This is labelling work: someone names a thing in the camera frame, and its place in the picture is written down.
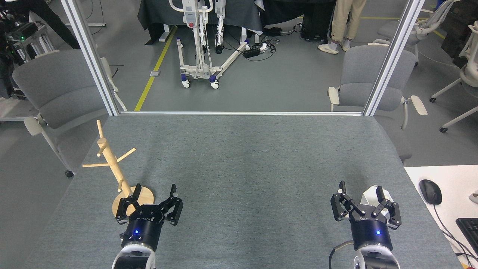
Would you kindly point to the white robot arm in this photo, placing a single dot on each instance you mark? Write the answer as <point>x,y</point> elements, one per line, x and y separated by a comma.
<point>373,259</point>
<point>132,257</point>

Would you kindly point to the wooden cup rack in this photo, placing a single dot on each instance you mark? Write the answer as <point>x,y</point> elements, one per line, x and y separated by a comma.
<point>114,168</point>

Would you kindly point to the grey padded chair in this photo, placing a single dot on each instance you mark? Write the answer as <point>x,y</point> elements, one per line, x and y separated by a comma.
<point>59,93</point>
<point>368,82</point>

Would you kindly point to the black equipment cart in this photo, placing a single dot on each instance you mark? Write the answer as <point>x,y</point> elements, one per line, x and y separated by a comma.
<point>18,41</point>

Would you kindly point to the white mesh office chair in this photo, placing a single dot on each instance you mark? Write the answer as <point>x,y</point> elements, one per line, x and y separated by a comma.
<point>466,74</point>
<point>422,26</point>

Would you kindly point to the silver aluminium post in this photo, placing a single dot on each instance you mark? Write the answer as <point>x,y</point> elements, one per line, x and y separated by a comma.
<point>392,59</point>
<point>91,59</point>

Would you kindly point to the black keyboard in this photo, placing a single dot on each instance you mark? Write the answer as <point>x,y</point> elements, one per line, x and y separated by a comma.
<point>469,231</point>

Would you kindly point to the dark cloth covered table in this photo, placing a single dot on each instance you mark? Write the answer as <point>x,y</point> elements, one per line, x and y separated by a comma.
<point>231,13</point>

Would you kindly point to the black computer mouse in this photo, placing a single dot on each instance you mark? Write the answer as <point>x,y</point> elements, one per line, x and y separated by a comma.
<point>430,191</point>

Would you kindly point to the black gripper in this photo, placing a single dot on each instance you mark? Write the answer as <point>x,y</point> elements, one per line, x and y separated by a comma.
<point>143,229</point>
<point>371,229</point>

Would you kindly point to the black case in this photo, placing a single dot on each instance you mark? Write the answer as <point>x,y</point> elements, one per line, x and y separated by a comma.
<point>317,26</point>

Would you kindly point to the silver aluminium crossbar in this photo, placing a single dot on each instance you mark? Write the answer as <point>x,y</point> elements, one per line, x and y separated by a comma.
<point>242,113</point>

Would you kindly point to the white hexagonal cup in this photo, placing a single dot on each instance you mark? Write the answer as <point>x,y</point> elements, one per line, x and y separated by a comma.
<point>371,194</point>

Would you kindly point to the black power strip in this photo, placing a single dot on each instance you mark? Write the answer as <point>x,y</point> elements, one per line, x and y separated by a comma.
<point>252,52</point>

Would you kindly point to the person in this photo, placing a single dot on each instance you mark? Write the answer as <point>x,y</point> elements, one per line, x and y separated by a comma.
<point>343,22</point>
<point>56,22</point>

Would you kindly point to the white stand on wheels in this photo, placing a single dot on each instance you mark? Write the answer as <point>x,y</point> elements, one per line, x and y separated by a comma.
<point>203,69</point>

